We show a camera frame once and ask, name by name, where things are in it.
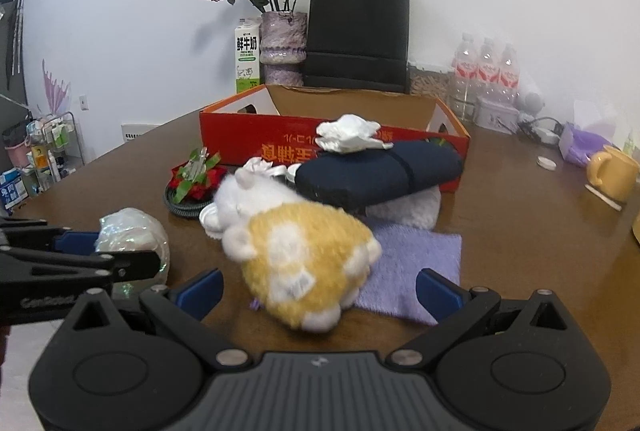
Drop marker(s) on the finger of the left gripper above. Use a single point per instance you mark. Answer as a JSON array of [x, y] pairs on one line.
[[121, 266], [41, 236]]

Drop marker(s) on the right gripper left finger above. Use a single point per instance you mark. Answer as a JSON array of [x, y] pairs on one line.
[[179, 312]]

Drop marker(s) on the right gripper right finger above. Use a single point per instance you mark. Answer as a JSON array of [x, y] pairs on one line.
[[460, 314]]

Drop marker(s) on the iridescent ball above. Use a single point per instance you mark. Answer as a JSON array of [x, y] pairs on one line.
[[131, 229]]

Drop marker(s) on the purple knitted cloth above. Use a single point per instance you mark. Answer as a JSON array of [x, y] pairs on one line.
[[391, 286]]

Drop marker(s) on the red green bow clip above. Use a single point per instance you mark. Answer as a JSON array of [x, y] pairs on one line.
[[197, 179]]

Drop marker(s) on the yellow white plush toy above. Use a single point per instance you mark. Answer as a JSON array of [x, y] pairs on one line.
[[304, 261]]

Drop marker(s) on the navy blue pouch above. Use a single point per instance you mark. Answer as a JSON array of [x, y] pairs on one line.
[[366, 178]]

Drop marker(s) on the white tissue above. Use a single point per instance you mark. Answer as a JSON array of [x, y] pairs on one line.
[[349, 134]]

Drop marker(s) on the cotton pad plastic container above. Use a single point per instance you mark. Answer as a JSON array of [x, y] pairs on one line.
[[419, 210]]

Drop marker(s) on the small white lid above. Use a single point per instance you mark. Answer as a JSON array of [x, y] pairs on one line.
[[546, 163]]

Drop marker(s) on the white tin box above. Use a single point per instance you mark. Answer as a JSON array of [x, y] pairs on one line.
[[494, 116]]

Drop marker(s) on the purple tissue pack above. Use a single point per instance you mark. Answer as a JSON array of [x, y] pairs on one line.
[[577, 146]]

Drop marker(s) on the red cardboard box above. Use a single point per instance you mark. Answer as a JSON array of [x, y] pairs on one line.
[[278, 123]]

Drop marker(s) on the yellow mug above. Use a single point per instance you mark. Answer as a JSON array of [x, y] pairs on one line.
[[613, 173]]

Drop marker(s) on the white round speaker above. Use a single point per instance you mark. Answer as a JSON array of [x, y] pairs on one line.
[[529, 99]]

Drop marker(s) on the water bottle right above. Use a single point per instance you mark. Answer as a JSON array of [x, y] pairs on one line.
[[509, 75]]

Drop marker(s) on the water bottle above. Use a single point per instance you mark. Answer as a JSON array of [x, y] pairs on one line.
[[462, 91], [509, 75], [487, 70]]

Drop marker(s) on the clear seed container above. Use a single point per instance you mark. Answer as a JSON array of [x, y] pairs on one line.
[[428, 80]]

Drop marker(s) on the water bottle left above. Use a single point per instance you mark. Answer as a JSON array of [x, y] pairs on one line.
[[462, 91]]

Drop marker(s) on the water bottle middle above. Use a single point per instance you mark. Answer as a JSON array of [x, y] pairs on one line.
[[487, 70]]

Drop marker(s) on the milk carton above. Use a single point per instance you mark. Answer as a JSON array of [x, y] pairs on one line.
[[247, 54]]

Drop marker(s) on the purple ceramic vase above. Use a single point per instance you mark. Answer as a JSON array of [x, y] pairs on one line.
[[283, 47]]

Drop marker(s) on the black paper bag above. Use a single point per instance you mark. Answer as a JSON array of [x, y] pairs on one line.
[[358, 45]]

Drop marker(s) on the wire storage rack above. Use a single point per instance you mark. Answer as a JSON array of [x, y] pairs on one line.
[[42, 152]]

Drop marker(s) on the white charger with cables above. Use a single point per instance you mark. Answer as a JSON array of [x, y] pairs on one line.
[[544, 131]]

